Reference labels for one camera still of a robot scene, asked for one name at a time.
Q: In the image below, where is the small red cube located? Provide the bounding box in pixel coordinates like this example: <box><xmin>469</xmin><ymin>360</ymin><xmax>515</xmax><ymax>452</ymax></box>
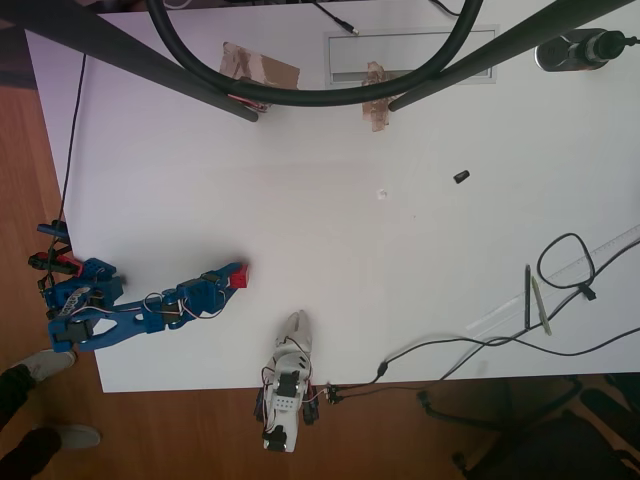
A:
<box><xmin>229</xmin><ymin>264</ymin><xmax>253</xmax><ymax>292</ymax></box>

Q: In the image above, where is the black clamp with red button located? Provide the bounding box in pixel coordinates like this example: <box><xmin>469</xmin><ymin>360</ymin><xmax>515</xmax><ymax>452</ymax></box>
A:
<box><xmin>301</xmin><ymin>384</ymin><xmax>322</xmax><ymax>427</ymax></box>

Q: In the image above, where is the black and red clamp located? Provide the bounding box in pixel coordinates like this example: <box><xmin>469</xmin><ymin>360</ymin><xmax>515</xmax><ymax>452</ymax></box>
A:
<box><xmin>27</xmin><ymin>252</ymin><xmax>84</xmax><ymax>277</ymax></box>

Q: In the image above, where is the white shoe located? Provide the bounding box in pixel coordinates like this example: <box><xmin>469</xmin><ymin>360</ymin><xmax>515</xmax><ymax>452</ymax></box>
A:
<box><xmin>31</xmin><ymin>424</ymin><xmax>102</xmax><ymax>452</ymax></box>
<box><xmin>21</xmin><ymin>349</ymin><xmax>78</xmax><ymax>384</ymax></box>

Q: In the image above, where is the transparent ruler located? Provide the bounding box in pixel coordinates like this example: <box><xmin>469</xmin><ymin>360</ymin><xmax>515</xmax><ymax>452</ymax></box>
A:
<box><xmin>464</xmin><ymin>224</ymin><xmax>640</xmax><ymax>332</ymax></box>

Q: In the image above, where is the brown tape piece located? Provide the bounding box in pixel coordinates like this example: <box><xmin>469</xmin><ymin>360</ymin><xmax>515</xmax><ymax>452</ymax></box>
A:
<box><xmin>361</xmin><ymin>60</ymin><xmax>402</xmax><ymax>133</ymax></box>
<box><xmin>219</xmin><ymin>41</ymin><xmax>302</xmax><ymax>109</ymax></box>

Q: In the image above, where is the black pen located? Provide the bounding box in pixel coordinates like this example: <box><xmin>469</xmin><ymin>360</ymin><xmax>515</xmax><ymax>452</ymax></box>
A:
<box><xmin>523</xmin><ymin>263</ymin><xmax>533</xmax><ymax>330</ymax></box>

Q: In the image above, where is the person in dark clothes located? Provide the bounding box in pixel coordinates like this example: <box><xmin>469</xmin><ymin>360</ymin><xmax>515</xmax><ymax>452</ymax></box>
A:
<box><xmin>0</xmin><ymin>363</ymin><xmax>62</xmax><ymax>480</ymax></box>

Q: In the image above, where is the green pen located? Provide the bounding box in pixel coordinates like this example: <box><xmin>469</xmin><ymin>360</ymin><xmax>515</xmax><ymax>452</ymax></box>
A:
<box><xmin>530</xmin><ymin>275</ymin><xmax>553</xmax><ymax>336</ymax></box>

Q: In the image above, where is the black office chair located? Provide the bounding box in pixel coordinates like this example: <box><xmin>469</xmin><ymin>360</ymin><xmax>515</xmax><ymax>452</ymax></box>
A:
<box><xmin>417</xmin><ymin>373</ymin><xmax>640</xmax><ymax>480</ymax></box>

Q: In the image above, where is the black tripod leg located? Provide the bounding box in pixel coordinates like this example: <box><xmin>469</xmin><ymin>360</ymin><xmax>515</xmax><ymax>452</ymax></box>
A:
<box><xmin>0</xmin><ymin>0</ymin><xmax>260</xmax><ymax>124</ymax></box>
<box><xmin>388</xmin><ymin>0</ymin><xmax>640</xmax><ymax>113</ymax></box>

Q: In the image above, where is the black cable with connector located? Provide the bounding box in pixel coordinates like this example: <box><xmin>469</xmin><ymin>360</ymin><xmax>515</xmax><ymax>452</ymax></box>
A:
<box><xmin>323</xmin><ymin>327</ymin><xmax>640</xmax><ymax>402</ymax></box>

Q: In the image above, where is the thick black hose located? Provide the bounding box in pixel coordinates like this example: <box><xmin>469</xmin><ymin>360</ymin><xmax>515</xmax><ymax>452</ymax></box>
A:
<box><xmin>145</xmin><ymin>0</ymin><xmax>485</xmax><ymax>108</ymax></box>

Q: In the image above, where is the thin black cable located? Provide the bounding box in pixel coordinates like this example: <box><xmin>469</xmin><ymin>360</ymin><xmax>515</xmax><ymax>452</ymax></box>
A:
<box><xmin>58</xmin><ymin>53</ymin><xmax>89</xmax><ymax>224</ymax></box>

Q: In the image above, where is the grey cable tray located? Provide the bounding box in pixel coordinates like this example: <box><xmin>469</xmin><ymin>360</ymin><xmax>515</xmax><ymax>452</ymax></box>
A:
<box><xmin>323</xmin><ymin>29</ymin><xmax>500</xmax><ymax>85</ymax></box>

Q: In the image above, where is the black cable with plug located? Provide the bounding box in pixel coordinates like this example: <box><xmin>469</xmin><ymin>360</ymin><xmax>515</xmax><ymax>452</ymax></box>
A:
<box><xmin>309</xmin><ymin>0</ymin><xmax>361</xmax><ymax>37</ymax></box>

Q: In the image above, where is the black looped cable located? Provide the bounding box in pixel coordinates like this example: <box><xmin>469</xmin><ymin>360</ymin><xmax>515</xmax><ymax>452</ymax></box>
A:
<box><xmin>439</xmin><ymin>232</ymin><xmax>640</xmax><ymax>384</ymax></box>

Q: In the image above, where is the black camera device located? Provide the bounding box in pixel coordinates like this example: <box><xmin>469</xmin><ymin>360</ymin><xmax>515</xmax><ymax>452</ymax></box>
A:
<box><xmin>533</xmin><ymin>28</ymin><xmax>640</xmax><ymax>74</ymax></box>

